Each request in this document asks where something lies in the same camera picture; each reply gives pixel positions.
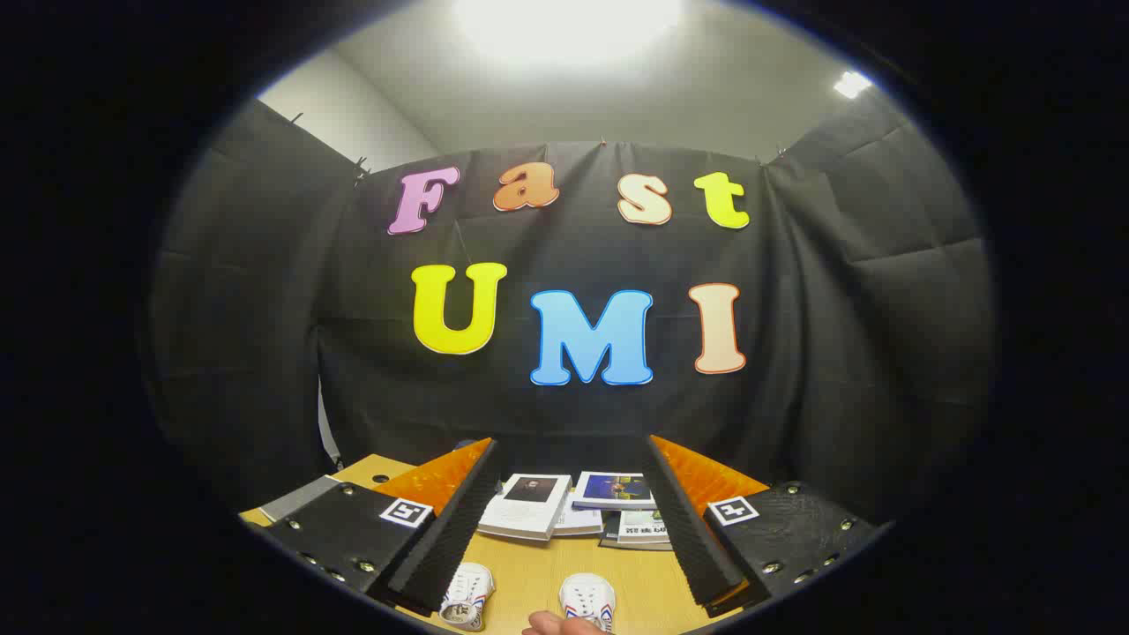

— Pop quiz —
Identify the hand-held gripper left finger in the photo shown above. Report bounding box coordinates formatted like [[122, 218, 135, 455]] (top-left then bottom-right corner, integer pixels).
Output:
[[261, 438, 502, 618]]

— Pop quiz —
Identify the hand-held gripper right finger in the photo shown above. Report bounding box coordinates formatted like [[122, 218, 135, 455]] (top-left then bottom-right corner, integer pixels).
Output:
[[641, 434, 892, 618]]

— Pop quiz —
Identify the white canvas shoe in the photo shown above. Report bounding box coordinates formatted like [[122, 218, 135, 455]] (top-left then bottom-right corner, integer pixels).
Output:
[[559, 572, 617, 632], [438, 562, 496, 632]]

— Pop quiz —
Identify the grey fabric storage box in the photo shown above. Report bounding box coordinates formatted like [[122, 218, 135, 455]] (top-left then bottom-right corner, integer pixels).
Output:
[[258, 475, 342, 523]]

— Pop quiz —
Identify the pale landscape cover book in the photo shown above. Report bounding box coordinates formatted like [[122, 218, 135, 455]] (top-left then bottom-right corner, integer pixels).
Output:
[[615, 509, 676, 546]]

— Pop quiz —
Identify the white book with dark portrait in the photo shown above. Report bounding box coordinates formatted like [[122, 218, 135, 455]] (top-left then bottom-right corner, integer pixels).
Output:
[[477, 473, 572, 542]]

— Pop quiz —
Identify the dark cover book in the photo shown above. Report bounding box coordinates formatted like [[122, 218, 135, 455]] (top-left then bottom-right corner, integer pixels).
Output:
[[600, 512, 676, 552]]

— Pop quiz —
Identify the blue cover book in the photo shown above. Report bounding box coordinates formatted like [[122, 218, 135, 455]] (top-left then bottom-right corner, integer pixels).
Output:
[[572, 471, 658, 512]]

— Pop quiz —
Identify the plain white book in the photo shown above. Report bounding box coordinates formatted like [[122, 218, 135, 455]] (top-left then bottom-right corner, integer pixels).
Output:
[[554, 494, 605, 537]]

